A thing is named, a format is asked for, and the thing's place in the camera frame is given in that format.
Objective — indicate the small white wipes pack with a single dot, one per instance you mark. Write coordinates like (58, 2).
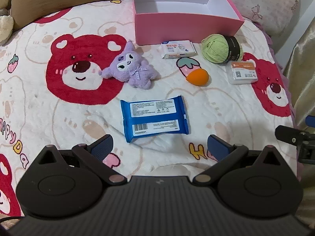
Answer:
(178, 49)

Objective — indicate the green yarn ball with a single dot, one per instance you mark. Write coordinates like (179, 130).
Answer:
(214, 48)

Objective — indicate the clear orange-label plastic box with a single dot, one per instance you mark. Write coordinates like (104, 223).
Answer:
(242, 72)

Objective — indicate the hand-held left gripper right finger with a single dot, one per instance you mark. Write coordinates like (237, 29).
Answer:
(217, 148)

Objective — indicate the purple plush toy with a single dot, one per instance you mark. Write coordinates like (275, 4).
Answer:
(133, 66)

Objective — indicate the pink cardboard box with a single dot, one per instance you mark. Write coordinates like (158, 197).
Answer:
(184, 29)

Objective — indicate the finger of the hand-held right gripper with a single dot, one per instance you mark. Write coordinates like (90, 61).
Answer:
(292, 135)

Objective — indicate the golden satin cloth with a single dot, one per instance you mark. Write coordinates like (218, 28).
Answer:
(305, 78)

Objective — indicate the orange makeup sponge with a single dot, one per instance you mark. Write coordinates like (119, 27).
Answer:
(196, 76)

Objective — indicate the blue wet wipes pack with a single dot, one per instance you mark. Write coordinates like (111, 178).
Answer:
(152, 118)

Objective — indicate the grey rabbit plush toy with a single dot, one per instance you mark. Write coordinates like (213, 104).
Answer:
(5, 28)

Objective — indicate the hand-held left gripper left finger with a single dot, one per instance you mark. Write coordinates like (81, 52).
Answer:
(102, 148)

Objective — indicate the bear printed blanket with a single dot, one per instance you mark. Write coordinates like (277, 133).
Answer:
(37, 118)

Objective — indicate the pink patterned pillow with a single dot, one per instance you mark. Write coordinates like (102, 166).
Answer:
(265, 2)

